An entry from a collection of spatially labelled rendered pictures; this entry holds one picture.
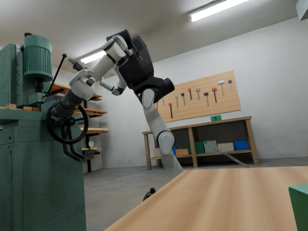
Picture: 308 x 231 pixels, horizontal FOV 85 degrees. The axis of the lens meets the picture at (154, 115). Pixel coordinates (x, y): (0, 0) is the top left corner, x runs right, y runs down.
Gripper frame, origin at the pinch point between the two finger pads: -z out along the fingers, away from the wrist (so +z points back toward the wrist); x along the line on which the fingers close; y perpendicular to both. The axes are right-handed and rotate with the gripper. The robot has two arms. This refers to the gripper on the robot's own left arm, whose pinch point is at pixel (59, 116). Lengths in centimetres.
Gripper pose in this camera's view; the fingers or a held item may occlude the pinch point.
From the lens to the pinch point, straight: 107.5
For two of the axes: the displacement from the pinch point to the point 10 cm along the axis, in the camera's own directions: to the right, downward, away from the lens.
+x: 3.5, -1.0, 9.3
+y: -6.3, -7.6, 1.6
